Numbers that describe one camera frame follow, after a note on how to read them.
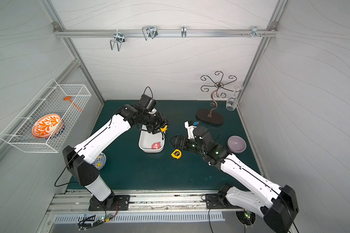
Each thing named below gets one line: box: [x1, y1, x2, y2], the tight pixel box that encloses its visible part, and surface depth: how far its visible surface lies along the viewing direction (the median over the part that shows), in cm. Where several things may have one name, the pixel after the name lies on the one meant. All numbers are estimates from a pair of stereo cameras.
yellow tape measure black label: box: [170, 149, 182, 160], surface depth 90 cm
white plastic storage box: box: [138, 124, 166, 153], surface depth 95 cm
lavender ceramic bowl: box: [227, 135, 247, 154], surface depth 94 cm
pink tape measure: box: [151, 141, 161, 150], surface depth 95 cm
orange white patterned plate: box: [32, 113, 64, 139], surface depth 64 cm
